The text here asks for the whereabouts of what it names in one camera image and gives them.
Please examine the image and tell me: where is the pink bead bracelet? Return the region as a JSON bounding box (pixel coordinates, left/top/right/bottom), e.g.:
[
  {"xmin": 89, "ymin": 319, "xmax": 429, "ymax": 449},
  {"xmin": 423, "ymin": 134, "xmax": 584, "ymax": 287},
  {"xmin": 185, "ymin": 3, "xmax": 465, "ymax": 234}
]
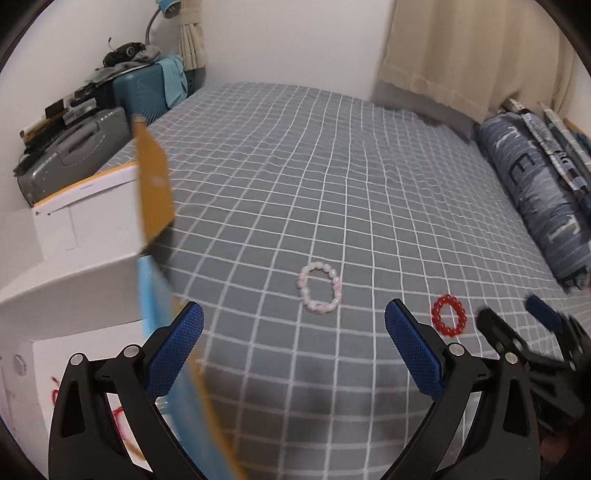
[{"xmin": 296, "ymin": 260, "xmax": 344, "ymax": 316}]

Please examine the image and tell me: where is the blue patterned pillow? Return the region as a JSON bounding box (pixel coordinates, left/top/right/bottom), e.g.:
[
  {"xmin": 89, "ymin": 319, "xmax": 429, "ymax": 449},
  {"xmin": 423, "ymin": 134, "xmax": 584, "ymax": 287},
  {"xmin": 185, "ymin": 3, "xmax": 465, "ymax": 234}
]
[{"xmin": 476, "ymin": 112, "xmax": 590, "ymax": 289}]

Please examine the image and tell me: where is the red string bracelet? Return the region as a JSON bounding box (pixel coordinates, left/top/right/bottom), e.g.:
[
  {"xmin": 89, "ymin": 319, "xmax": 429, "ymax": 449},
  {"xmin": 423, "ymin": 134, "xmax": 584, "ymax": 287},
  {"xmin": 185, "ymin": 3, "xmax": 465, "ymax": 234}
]
[{"xmin": 50, "ymin": 375, "xmax": 139, "ymax": 453}]

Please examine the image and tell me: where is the red bead bracelet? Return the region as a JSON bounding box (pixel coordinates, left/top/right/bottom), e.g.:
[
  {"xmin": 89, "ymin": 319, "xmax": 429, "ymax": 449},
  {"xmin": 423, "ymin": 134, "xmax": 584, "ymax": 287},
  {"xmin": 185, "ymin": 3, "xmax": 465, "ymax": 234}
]
[{"xmin": 431, "ymin": 294, "xmax": 469, "ymax": 336}]

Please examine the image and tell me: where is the white cardboard storage box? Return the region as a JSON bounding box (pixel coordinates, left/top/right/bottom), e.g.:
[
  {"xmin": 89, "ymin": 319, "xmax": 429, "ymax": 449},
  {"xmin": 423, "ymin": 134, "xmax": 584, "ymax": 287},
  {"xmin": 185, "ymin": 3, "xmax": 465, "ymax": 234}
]
[{"xmin": 0, "ymin": 114, "xmax": 246, "ymax": 480}]

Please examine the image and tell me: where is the grey hard suitcase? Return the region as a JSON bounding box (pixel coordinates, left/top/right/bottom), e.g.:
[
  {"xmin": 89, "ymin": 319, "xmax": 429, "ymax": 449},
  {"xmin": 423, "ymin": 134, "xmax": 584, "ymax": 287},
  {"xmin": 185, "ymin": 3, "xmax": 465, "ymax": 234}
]
[{"xmin": 14, "ymin": 107, "xmax": 131, "ymax": 205}]

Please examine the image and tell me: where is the blue desk lamp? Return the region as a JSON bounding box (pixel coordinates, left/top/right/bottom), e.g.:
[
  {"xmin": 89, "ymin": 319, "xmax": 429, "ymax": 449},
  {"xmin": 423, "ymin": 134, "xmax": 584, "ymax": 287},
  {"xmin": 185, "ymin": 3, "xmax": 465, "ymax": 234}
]
[{"xmin": 144, "ymin": 0, "xmax": 182, "ymax": 47}]

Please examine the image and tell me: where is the white orange-trimmed box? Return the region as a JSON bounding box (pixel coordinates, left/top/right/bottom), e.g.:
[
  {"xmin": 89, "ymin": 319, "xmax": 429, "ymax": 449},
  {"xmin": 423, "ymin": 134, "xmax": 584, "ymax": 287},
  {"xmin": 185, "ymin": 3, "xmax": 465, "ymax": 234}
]
[{"xmin": 32, "ymin": 162, "xmax": 143, "ymax": 260}]

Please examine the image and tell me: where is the right hand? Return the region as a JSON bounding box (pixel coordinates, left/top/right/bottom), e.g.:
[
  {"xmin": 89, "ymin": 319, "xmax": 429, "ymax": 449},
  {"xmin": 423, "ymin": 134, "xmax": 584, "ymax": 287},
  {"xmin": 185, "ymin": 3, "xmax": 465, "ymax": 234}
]
[{"xmin": 540, "ymin": 436, "xmax": 570, "ymax": 464}]

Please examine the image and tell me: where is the folded patterned blanket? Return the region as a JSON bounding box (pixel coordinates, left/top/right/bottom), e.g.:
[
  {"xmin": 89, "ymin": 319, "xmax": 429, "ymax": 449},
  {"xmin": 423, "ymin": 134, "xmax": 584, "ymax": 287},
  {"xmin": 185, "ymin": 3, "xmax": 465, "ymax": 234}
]
[{"xmin": 502, "ymin": 98, "xmax": 590, "ymax": 198}]

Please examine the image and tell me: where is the teal hard suitcase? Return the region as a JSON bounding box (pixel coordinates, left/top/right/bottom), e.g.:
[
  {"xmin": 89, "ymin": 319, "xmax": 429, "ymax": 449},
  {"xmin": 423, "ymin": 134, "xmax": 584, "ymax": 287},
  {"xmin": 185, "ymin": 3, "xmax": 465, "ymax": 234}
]
[{"xmin": 112, "ymin": 55, "xmax": 188, "ymax": 125}]

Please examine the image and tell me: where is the grey checked bed sheet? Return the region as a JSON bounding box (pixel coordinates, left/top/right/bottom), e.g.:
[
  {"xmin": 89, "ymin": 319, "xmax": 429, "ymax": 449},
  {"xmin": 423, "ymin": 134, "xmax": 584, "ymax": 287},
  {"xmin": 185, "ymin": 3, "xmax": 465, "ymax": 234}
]
[{"xmin": 150, "ymin": 83, "xmax": 590, "ymax": 479}]

